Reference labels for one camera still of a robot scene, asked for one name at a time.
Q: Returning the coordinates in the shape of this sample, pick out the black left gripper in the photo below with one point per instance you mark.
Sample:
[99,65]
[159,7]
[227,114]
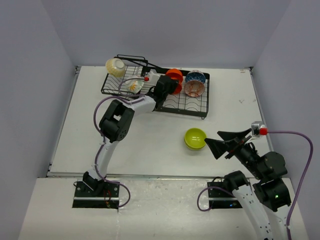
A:
[173,84]

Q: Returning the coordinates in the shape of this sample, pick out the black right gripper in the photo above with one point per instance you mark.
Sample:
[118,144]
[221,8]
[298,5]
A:
[218,147]

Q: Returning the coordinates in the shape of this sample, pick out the orange bowl front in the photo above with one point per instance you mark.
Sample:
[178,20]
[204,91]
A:
[178,87]

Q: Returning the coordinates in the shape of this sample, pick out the orange bowl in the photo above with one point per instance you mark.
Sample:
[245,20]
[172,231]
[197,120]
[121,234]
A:
[174,73]
[178,87]

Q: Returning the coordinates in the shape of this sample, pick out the lime green bowl front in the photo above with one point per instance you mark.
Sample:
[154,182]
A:
[194,136]

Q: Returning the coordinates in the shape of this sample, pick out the lime green bowl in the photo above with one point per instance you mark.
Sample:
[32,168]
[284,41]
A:
[195,147]
[194,136]

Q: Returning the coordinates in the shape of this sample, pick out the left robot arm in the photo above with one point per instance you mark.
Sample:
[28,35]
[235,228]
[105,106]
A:
[112,119]

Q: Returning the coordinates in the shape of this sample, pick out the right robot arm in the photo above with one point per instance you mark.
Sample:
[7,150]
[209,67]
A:
[267,202]

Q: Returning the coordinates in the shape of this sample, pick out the red patterned bowl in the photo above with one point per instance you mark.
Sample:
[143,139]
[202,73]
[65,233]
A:
[194,88]

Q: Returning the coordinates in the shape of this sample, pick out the white floral bowl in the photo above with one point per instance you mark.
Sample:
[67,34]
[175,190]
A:
[134,84]

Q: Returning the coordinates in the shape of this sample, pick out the blue patterned bowl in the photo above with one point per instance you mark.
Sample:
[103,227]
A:
[195,75]

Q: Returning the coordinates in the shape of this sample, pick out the yellow checkered white bowl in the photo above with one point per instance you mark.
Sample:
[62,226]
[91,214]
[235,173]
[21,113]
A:
[115,67]

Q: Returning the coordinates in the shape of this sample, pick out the black wire dish rack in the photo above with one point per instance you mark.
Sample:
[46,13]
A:
[166,101]

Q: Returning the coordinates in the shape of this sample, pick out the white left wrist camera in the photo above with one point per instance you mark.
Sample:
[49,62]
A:
[153,76]

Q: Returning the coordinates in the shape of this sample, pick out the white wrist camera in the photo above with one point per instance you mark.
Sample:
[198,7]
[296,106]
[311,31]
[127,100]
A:
[255,128]
[153,76]

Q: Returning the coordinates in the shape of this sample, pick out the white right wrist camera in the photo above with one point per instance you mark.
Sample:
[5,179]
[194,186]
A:
[255,128]

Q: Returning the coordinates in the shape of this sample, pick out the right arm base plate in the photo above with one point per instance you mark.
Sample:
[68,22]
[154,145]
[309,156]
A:
[219,199]

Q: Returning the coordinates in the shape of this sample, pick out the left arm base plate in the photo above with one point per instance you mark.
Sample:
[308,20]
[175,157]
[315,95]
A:
[106,196]

